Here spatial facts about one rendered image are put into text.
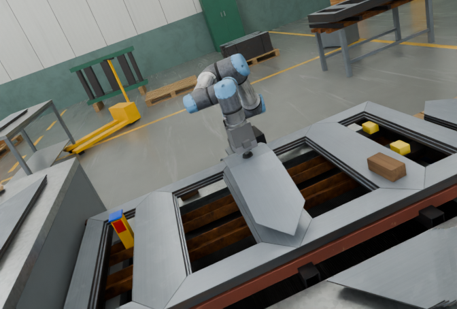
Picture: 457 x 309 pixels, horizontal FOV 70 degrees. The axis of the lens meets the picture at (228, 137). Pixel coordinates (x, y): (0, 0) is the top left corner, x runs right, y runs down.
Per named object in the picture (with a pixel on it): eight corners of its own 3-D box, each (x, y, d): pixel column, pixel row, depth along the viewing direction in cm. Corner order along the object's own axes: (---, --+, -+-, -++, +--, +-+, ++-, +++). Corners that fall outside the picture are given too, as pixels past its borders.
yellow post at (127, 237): (139, 250, 152) (122, 218, 144) (129, 254, 151) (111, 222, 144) (139, 244, 156) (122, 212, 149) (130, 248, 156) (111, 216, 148)
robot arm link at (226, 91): (233, 75, 119) (232, 82, 111) (242, 103, 123) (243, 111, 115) (213, 82, 120) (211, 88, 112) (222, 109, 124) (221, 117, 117)
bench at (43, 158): (48, 199, 419) (3, 132, 381) (-6, 220, 414) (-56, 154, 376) (79, 148, 584) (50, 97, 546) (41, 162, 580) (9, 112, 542)
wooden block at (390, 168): (407, 175, 113) (405, 163, 111) (393, 182, 112) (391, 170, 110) (381, 163, 124) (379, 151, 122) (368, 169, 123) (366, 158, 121)
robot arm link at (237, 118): (245, 108, 117) (225, 118, 115) (249, 120, 119) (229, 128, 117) (237, 104, 124) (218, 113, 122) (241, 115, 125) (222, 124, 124)
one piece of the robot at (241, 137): (228, 124, 114) (241, 164, 120) (250, 114, 116) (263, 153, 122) (219, 118, 123) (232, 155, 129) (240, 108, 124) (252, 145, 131)
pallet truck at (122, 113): (129, 117, 665) (102, 60, 618) (145, 117, 627) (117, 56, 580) (65, 154, 577) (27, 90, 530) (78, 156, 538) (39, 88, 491)
